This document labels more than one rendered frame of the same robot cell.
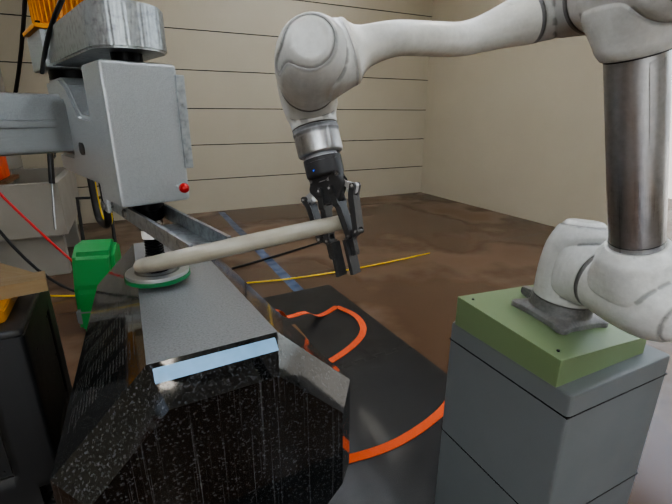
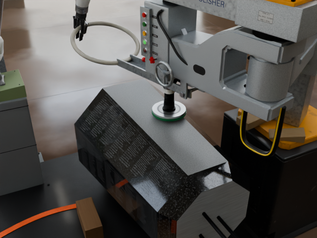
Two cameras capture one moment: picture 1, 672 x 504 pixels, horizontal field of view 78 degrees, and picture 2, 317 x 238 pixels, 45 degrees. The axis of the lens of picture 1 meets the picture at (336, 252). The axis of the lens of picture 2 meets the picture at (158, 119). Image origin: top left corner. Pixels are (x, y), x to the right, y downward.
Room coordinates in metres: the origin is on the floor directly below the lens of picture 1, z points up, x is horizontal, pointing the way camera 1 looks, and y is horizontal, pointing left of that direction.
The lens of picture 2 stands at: (3.47, 0.61, 2.09)
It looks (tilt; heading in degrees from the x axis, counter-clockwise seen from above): 32 degrees down; 181
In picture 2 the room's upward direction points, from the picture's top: straight up
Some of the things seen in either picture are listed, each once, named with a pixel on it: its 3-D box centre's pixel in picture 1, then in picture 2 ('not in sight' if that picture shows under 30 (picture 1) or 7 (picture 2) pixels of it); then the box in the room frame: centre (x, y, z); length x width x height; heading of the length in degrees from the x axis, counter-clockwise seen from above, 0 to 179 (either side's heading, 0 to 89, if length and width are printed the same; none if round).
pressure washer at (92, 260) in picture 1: (97, 263); not in sight; (2.68, 1.64, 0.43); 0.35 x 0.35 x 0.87; 13
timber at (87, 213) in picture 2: not in sight; (89, 218); (1.57, 0.09, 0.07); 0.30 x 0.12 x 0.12; 23
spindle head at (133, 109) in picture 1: (130, 138); (179, 44); (1.45, 0.69, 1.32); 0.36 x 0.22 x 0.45; 42
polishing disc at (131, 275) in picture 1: (157, 271); (169, 109); (1.39, 0.64, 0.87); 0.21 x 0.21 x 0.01
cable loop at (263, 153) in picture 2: (99, 193); (259, 127); (1.88, 1.08, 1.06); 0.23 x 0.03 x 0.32; 42
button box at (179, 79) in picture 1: (180, 122); (146, 32); (1.41, 0.51, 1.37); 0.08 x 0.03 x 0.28; 42
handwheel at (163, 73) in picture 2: not in sight; (168, 72); (1.56, 0.63, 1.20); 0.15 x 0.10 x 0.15; 42
